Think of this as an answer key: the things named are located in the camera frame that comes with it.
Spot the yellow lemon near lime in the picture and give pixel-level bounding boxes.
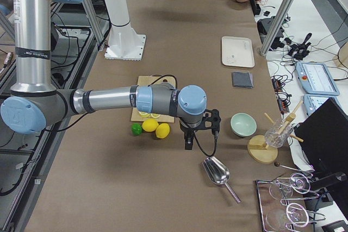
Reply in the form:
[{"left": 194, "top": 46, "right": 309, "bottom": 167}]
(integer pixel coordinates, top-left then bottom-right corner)
[{"left": 141, "top": 118, "right": 159, "bottom": 132}]

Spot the upper teach pendant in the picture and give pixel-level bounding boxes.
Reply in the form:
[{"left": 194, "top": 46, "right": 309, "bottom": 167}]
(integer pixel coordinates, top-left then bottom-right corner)
[{"left": 295, "top": 61, "right": 340, "bottom": 96}]

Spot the aluminium frame post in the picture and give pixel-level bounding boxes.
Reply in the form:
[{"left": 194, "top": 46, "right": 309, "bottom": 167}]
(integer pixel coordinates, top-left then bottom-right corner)
[{"left": 260, "top": 0, "right": 294, "bottom": 57}]

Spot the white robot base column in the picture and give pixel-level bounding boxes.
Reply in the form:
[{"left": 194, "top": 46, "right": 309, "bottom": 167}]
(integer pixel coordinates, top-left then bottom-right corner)
[{"left": 104, "top": 0, "right": 146, "bottom": 61}]

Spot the mint green bowl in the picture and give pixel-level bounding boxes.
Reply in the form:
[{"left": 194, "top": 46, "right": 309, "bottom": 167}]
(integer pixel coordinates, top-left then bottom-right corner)
[{"left": 230, "top": 112, "right": 257, "bottom": 137}]

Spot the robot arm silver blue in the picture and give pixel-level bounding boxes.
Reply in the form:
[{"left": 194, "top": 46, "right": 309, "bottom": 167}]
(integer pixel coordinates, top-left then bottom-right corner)
[{"left": 1, "top": 0, "right": 221, "bottom": 150}]

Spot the wooden cup rack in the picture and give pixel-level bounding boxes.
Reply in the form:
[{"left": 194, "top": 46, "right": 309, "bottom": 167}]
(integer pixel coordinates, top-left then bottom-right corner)
[{"left": 247, "top": 100, "right": 304, "bottom": 164}]

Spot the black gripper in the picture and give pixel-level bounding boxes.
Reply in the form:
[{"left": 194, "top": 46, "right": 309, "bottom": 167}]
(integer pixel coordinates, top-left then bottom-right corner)
[{"left": 179, "top": 109, "right": 221, "bottom": 150}]

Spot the lower teach pendant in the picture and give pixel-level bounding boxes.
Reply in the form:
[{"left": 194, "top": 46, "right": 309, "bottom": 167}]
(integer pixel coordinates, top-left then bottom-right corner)
[{"left": 303, "top": 94, "right": 340, "bottom": 116}]

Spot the wooden cutting board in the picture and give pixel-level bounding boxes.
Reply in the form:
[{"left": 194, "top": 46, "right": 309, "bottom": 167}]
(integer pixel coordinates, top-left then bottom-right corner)
[{"left": 130, "top": 75, "right": 176, "bottom": 124}]

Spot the grey folded cloth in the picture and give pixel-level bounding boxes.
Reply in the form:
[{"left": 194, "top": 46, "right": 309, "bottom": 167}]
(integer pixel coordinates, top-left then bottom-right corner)
[{"left": 232, "top": 71, "right": 253, "bottom": 89}]

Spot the chrome wire glass holder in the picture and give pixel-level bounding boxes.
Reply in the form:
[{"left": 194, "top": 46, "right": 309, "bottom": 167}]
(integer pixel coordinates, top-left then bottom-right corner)
[{"left": 266, "top": 173, "right": 326, "bottom": 231}]

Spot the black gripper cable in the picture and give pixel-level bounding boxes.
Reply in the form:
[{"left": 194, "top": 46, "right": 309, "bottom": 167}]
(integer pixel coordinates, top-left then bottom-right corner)
[{"left": 190, "top": 128, "right": 220, "bottom": 158}]

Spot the teach pendant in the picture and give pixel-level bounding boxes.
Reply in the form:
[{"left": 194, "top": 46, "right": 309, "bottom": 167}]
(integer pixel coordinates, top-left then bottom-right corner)
[
  {"left": 303, "top": 94, "right": 340, "bottom": 116},
  {"left": 295, "top": 61, "right": 340, "bottom": 96}
]

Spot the lemon slice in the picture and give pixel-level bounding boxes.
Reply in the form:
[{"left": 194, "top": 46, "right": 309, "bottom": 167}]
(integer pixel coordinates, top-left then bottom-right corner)
[{"left": 138, "top": 111, "right": 161, "bottom": 118}]

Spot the mirror tray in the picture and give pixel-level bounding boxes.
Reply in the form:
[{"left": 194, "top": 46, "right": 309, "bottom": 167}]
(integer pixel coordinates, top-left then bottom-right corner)
[{"left": 255, "top": 180, "right": 326, "bottom": 231}]

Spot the black monitor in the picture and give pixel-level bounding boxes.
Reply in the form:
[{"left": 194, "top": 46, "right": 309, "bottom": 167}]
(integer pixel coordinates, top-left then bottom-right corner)
[{"left": 294, "top": 98, "right": 347, "bottom": 174}]

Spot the metal scoop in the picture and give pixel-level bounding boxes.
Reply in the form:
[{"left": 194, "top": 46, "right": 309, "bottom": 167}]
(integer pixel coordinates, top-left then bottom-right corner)
[{"left": 202, "top": 156, "right": 241, "bottom": 204}]

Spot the cream rectangular tray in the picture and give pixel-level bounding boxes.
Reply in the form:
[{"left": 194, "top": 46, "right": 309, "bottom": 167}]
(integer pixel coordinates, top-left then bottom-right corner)
[{"left": 221, "top": 36, "right": 255, "bottom": 68}]

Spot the yellow lemon outer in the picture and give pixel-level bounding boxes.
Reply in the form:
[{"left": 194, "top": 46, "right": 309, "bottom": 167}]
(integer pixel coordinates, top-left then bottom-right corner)
[{"left": 155, "top": 123, "right": 170, "bottom": 139}]

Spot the clear glass cup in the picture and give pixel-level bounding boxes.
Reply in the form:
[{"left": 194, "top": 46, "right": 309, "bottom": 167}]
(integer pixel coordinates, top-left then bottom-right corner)
[{"left": 265, "top": 119, "right": 293, "bottom": 148}]

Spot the green lime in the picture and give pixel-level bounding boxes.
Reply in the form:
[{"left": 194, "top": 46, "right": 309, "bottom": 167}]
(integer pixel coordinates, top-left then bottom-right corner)
[{"left": 131, "top": 123, "right": 142, "bottom": 136}]

